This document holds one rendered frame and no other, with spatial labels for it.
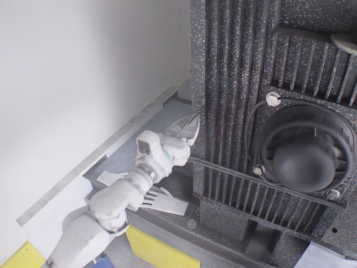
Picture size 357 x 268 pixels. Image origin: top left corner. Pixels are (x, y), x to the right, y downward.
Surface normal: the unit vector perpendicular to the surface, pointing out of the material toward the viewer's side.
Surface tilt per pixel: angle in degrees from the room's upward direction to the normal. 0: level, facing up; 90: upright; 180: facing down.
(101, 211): 9
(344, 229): 0
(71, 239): 29
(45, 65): 90
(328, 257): 90
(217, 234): 0
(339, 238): 0
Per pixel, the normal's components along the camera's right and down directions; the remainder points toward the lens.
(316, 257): -0.60, 0.50
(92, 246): 0.72, 0.41
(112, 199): 0.08, -0.85
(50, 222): 0.86, 0.28
